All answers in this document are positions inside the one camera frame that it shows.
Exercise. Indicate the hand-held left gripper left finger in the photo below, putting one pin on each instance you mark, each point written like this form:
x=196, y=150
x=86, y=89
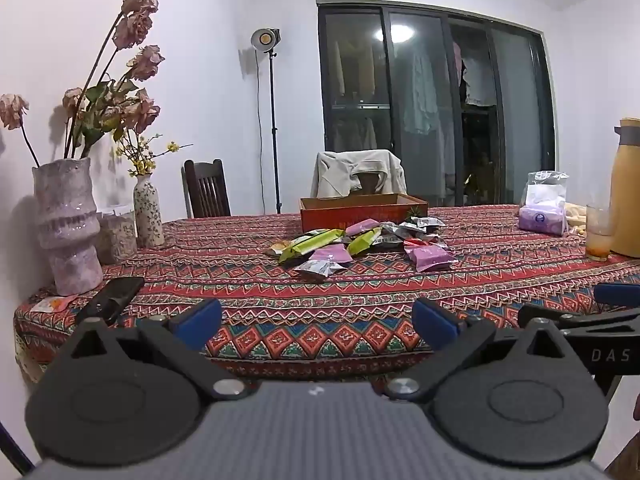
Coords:
x=200, y=320

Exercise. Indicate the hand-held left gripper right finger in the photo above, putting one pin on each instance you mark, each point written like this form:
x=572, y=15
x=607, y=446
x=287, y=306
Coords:
x=434, y=322

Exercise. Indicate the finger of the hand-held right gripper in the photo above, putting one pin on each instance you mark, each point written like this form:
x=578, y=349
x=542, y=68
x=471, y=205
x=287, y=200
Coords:
x=575, y=321
x=617, y=294

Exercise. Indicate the pile of snack packets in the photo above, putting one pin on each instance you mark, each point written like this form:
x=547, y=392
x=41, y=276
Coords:
x=325, y=255

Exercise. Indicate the red cardboard box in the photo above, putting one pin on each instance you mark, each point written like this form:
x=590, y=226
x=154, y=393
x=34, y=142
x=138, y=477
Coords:
x=340, y=215

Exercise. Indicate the dark wooden table leg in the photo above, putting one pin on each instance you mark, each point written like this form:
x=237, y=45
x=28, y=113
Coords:
x=609, y=386

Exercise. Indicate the glass cup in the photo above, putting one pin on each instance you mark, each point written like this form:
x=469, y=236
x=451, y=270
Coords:
x=599, y=232

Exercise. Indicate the black smartphone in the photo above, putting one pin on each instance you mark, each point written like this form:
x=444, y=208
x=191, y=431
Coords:
x=115, y=292

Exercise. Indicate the cream crumpled cloth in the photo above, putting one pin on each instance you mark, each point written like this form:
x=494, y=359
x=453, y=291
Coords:
x=575, y=215

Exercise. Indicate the yellow thermos jug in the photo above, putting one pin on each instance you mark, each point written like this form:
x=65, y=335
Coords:
x=627, y=200

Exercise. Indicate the purple tissue pack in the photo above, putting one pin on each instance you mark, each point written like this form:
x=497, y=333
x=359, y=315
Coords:
x=540, y=220

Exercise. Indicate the glass storage jar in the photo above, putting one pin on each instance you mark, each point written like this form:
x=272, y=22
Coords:
x=117, y=237

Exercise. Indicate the small floral ceramic vase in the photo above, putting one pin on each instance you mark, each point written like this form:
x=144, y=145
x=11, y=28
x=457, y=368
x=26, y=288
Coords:
x=148, y=215

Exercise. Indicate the dark wooden chair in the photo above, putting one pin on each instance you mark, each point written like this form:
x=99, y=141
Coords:
x=207, y=192

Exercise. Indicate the orange paper packet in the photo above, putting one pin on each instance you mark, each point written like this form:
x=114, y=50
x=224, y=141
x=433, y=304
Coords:
x=55, y=303

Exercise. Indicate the brown wooden chair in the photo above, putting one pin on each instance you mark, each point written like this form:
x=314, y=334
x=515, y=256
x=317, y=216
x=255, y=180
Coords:
x=369, y=184

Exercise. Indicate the yellow flower sprigs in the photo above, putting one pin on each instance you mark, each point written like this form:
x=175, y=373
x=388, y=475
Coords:
x=141, y=166

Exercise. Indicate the large pink ceramic vase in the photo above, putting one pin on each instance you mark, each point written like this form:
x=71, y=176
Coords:
x=65, y=220

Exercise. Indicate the beige jacket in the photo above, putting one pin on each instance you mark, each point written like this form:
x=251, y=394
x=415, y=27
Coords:
x=335, y=175

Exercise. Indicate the hanging pale shirt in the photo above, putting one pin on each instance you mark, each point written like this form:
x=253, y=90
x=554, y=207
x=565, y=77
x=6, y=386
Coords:
x=422, y=90

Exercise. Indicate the hanging white top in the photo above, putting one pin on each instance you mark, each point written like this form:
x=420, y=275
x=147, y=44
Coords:
x=477, y=80

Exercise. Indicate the black framed sliding glass door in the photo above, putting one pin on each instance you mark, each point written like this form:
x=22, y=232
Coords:
x=350, y=85

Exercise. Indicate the dried pink rose bouquet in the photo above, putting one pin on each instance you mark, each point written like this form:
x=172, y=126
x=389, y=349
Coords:
x=144, y=62

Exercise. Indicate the studio light on stand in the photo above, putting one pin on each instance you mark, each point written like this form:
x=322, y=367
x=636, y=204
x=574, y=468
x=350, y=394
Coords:
x=265, y=39

